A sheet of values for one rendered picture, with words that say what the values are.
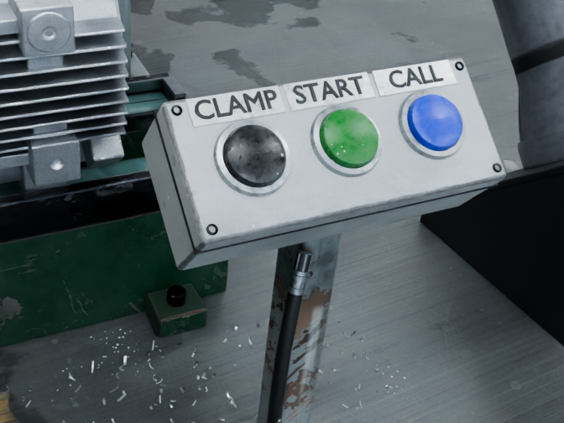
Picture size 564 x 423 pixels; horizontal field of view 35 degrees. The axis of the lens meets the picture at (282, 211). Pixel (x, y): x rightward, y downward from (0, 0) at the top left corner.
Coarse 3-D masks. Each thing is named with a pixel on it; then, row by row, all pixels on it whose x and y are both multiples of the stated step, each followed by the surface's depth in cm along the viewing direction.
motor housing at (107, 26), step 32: (0, 0) 53; (96, 0) 55; (0, 32) 51; (96, 32) 54; (0, 64) 53; (64, 64) 54; (96, 64) 54; (0, 96) 54; (32, 96) 54; (64, 96) 54; (96, 96) 56; (0, 128) 54; (96, 128) 57; (0, 160) 56
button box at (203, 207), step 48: (240, 96) 43; (288, 96) 44; (336, 96) 44; (384, 96) 46; (144, 144) 45; (192, 144) 41; (288, 144) 43; (384, 144) 45; (480, 144) 47; (192, 192) 40; (240, 192) 41; (288, 192) 42; (336, 192) 43; (384, 192) 44; (432, 192) 45; (480, 192) 49; (192, 240) 41; (240, 240) 41; (288, 240) 45
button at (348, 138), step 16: (336, 112) 43; (352, 112) 44; (320, 128) 43; (336, 128) 43; (352, 128) 43; (368, 128) 44; (336, 144) 43; (352, 144) 43; (368, 144) 43; (336, 160) 43; (352, 160) 43; (368, 160) 43
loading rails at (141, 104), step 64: (128, 128) 73; (0, 192) 62; (64, 192) 61; (128, 192) 64; (0, 256) 62; (64, 256) 64; (128, 256) 67; (0, 320) 65; (64, 320) 68; (192, 320) 69
